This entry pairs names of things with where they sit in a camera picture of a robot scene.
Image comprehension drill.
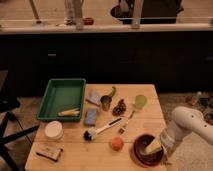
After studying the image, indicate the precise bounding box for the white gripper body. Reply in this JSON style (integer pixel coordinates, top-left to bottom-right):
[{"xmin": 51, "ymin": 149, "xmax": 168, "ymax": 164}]
[{"xmin": 160, "ymin": 129, "xmax": 182, "ymax": 157}]

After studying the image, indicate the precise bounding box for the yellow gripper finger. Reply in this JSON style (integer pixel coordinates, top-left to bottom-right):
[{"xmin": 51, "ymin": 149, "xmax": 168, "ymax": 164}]
[{"xmin": 145, "ymin": 138, "xmax": 162, "ymax": 155}]

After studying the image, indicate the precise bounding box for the dark red bowl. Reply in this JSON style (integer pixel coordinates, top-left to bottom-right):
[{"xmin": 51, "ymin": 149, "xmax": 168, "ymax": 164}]
[{"xmin": 133, "ymin": 134, "xmax": 164, "ymax": 166}]

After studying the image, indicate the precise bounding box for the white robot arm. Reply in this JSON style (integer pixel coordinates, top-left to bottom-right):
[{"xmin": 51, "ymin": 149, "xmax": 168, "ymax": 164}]
[{"xmin": 145, "ymin": 106, "xmax": 213, "ymax": 156}]

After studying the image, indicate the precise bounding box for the green plastic tray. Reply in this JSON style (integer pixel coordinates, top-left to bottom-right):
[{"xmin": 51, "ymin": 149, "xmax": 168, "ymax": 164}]
[{"xmin": 37, "ymin": 78, "xmax": 86, "ymax": 122}]

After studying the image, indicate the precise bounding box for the orange ball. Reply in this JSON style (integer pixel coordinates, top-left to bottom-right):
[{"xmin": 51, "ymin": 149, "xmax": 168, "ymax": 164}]
[{"xmin": 110, "ymin": 137, "xmax": 124, "ymax": 151}]

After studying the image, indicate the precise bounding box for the green plastic cup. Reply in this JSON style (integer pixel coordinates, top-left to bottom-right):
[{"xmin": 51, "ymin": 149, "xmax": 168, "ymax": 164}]
[{"xmin": 134, "ymin": 95, "xmax": 147, "ymax": 110}]

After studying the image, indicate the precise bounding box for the metal cup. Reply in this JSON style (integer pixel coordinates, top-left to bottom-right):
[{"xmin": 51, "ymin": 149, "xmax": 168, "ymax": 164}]
[{"xmin": 100, "ymin": 95, "xmax": 112, "ymax": 111}]

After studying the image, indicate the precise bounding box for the green pepper toy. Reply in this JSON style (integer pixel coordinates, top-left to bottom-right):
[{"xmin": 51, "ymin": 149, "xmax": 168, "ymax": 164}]
[{"xmin": 108, "ymin": 86, "xmax": 117, "ymax": 98}]

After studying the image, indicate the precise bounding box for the blue sponge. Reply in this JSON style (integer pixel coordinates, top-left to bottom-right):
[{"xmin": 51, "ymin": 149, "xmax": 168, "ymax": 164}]
[{"xmin": 84, "ymin": 108, "xmax": 97, "ymax": 126}]

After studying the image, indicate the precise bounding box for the grey blue cloth piece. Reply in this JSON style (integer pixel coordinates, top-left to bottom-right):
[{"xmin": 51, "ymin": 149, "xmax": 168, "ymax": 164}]
[{"xmin": 86, "ymin": 91, "xmax": 101, "ymax": 106}]

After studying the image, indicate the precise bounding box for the yellow corn toy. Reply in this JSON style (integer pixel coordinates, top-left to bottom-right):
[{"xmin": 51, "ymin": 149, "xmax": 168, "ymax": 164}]
[{"xmin": 58, "ymin": 108, "xmax": 80, "ymax": 116}]

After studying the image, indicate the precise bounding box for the white round container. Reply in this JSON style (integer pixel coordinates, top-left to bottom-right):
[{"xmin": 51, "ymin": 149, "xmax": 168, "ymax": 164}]
[{"xmin": 44, "ymin": 121, "xmax": 63, "ymax": 140}]

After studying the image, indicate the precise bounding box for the person in dark clothes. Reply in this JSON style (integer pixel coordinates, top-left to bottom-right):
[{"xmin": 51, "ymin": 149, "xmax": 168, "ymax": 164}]
[{"xmin": 110, "ymin": 0, "xmax": 184, "ymax": 24}]

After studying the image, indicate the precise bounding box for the red object on counter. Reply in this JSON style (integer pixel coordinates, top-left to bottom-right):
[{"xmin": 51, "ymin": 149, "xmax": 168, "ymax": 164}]
[{"xmin": 83, "ymin": 17, "xmax": 94, "ymax": 25}]

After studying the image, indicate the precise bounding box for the black office chair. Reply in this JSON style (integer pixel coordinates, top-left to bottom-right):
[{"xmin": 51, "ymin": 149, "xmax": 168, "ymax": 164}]
[{"xmin": 0, "ymin": 69, "xmax": 40, "ymax": 171}]

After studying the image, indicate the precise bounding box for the white handled dish brush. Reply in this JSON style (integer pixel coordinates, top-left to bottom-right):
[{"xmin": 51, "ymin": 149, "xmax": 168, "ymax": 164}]
[{"xmin": 83, "ymin": 118, "xmax": 121, "ymax": 141}]

